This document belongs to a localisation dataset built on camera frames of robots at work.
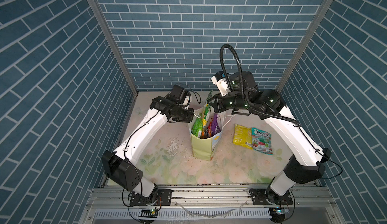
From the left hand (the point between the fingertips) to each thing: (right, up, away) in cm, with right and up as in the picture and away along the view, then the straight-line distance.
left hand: (196, 118), depth 76 cm
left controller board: (-22, -46, -3) cm, 51 cm away
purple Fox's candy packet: (+10, -5, +3) cm, 12 cm away
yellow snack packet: (+28, -13, +18) cm, 36 cm away
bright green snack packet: (0, -5, +2) cm, 5 cm away
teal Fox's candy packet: (+39, -15, +14) cm, 44 cm away
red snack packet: (+7, -8, +2) cm, 11 cm away
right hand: (+6, +8, -13) cm, 16 cm away
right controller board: (+39, -46, -4) cm, 61 cm away
